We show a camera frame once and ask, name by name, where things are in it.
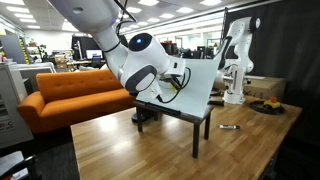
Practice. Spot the yellow red emergency stop button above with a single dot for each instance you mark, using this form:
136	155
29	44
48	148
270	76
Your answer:
272	103

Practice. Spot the small black box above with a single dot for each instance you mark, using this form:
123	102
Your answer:
216	103

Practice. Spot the large flat cardboard box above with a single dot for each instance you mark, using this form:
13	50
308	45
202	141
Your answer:
266	88

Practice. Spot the black backdrop curtain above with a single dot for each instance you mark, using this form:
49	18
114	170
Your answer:
293	50

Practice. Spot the small black stand table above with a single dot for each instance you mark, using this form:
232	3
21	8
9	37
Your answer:
196	140

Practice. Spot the white drawing board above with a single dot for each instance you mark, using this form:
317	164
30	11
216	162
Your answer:
196	90

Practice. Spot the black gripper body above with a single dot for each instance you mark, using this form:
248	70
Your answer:
166	79

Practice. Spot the stacked small cardboard boxes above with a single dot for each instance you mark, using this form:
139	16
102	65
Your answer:
60	61

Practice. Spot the grey machine cabinet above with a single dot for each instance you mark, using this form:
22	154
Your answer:
13	106

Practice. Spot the black bowl with fruit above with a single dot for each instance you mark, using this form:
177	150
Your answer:
258	108

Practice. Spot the black board ledge strip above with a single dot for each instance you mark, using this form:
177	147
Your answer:
163	108

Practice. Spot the white desk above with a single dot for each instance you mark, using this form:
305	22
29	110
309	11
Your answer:
36	68

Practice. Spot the orange sofa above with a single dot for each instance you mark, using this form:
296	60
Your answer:
66	100

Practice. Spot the grey panel yellow striped edge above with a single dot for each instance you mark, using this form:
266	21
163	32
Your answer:
13	48

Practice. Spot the computer monitor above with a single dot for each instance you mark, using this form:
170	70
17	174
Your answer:
94	54

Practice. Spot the idle white robot arm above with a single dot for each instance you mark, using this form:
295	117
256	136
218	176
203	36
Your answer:
235	86

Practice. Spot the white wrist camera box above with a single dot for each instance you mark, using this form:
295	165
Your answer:
156	89

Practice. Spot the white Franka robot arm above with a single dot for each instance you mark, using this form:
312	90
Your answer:
140	56

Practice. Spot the black upright panel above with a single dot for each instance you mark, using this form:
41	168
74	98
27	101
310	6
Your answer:
83	43

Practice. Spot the black whiteboard marker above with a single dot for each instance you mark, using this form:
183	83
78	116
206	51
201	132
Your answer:
229	127

